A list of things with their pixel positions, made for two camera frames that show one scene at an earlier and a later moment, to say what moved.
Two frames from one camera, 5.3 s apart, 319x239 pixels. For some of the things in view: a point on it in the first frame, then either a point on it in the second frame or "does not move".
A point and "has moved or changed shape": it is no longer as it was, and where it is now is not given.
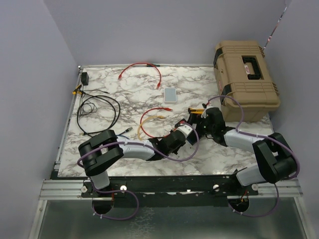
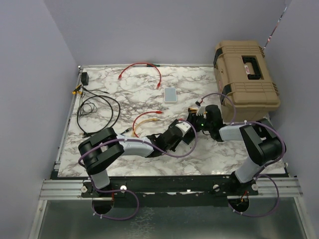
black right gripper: (194, 118) does not move
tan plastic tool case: (242, 71) does not move
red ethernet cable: (165, 108) → (134, 132)
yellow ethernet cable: (160, 116) has moved or changed shape
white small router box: (170, 95) does not move
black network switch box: (192, 138) does not move
